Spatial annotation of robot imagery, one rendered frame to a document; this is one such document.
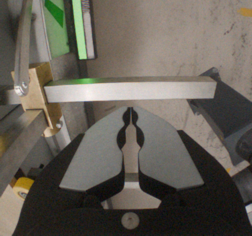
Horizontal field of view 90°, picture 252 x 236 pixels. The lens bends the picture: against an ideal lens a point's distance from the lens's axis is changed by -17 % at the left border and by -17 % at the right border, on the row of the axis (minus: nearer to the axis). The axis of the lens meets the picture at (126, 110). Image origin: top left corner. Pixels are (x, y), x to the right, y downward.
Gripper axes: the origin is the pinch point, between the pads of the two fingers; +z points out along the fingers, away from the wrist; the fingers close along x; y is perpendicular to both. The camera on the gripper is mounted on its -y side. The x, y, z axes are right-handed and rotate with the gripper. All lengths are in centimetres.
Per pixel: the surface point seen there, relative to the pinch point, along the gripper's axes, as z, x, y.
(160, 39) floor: 96, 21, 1
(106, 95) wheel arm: 10.8, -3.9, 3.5
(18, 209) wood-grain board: 6, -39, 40
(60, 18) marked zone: 22.5, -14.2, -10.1
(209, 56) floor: 96, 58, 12
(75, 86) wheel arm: 10.9, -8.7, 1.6
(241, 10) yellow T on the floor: 96, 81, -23
